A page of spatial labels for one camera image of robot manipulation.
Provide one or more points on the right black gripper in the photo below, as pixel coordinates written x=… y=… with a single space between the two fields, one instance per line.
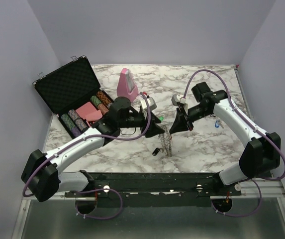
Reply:
x=180 y=123

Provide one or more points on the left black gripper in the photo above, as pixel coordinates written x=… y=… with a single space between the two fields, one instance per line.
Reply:
x=156 y=129

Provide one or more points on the blue tag key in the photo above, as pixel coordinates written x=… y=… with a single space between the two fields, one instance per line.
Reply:
x=219 y=124

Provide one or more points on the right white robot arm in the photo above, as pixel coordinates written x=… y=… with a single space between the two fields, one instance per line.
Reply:
x=260 y=153

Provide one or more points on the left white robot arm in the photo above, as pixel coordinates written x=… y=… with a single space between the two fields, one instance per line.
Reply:
x=44 y=174

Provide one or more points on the black tag key centre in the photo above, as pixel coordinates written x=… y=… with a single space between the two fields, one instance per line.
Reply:
x=156 y=151

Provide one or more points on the pink metronome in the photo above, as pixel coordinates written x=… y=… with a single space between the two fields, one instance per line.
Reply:
x=126 y=85

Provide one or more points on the black poker chip case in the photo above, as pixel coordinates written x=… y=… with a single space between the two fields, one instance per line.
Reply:
x=68 y=87

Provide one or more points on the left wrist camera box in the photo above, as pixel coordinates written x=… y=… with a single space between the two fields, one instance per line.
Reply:
x=147 y=103

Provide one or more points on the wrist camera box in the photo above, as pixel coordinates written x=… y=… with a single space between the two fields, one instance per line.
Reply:
x=147 y=103
x=179 y=100

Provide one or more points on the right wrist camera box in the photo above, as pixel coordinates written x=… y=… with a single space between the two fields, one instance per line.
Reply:
x=179 y=100

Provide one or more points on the black front mounting rail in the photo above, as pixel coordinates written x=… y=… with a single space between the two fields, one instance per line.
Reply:
x=156 y=189

